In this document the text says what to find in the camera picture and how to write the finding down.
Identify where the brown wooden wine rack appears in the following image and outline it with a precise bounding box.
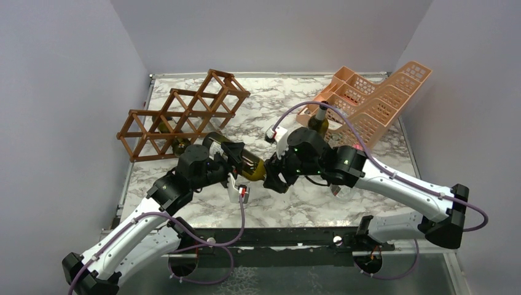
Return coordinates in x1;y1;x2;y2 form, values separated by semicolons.
116;69;251;163

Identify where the green wine bottle cream label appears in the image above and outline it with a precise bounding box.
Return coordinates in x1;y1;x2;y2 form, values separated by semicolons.
157;117;192;157

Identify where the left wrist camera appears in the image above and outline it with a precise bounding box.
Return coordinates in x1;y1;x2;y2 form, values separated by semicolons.
227;173;250;203

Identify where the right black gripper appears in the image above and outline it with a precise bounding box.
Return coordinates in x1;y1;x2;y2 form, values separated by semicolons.
264;139;323;192

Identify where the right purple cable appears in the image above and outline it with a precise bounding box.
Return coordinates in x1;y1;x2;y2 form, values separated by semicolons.
272;101;489;281

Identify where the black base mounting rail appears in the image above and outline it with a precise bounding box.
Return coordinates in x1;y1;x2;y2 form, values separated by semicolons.
168;226;394;274

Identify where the olive wine bottle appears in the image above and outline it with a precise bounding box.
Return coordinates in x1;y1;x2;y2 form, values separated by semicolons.
307;101;329;138

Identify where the peach plastic tiered basket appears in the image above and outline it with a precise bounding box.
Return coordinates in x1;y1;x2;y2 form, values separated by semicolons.
314;61;432;149

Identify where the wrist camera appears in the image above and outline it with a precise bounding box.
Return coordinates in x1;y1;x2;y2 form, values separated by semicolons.
227;173;250;203
264;125;289;160

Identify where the dark green wine bottle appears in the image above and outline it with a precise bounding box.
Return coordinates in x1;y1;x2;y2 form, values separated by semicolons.
203;132;265;181

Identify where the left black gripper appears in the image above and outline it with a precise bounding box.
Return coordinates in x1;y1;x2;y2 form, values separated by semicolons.
191;142;246;193

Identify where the clear bottle pink cap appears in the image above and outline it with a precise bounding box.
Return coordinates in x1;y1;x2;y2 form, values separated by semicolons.
329;184;357;202

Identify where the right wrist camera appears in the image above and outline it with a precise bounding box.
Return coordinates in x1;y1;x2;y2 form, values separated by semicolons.
264;125;289;160

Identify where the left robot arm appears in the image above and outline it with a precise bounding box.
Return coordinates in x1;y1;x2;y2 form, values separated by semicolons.
62;142;249;294

